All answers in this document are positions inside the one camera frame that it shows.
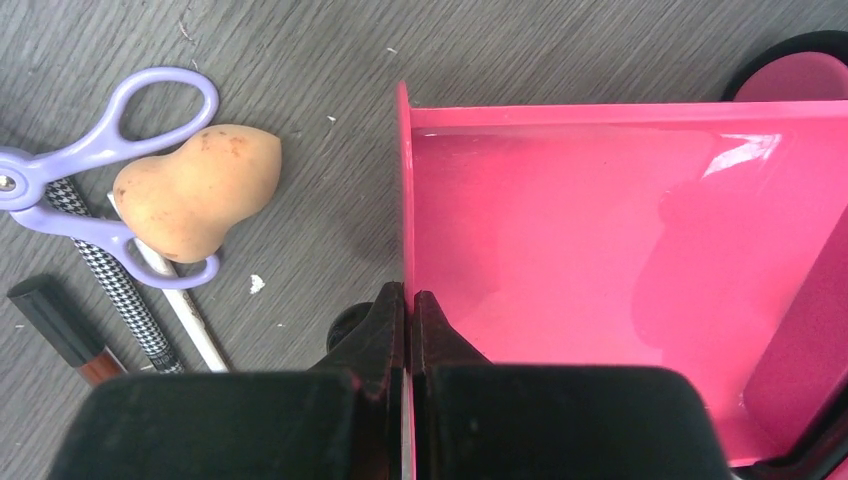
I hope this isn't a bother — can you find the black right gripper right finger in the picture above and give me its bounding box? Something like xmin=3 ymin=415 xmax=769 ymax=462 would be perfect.
xmin=410 ymin=291 xmax=729 ymax=479

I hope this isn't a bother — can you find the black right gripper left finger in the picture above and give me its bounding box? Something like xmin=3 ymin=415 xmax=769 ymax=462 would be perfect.
xmin=49 ymin=282 xmax=405 ymax=479

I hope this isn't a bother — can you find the white makeup pencil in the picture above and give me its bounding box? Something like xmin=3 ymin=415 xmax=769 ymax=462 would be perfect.
xmin=107 ymin=192 xmax=231 ymax=374

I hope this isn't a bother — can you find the houndstooth pattern pencil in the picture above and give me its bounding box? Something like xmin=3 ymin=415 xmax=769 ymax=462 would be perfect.
xmin=44 ymin=177 xmax=185 ymax=375

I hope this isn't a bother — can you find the red lip gloss tube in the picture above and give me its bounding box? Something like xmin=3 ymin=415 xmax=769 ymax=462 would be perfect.
xmin=6 ymin=274 xmax=127 ymax=386

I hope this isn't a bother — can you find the purple eyelash curler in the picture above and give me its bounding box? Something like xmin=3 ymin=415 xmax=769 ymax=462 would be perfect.
xmin=0 ymin=66 xmax=221 ymax=291

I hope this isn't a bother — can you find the black drawer organizer cabinet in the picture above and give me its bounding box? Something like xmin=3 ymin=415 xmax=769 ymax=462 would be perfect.
xmin=720 ymin=30 xmax=847 ymax=102

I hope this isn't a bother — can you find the orange beauty blender sponge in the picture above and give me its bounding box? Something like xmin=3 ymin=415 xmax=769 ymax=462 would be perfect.
xmin=112 ymin=124 xmax=282 ymax=264

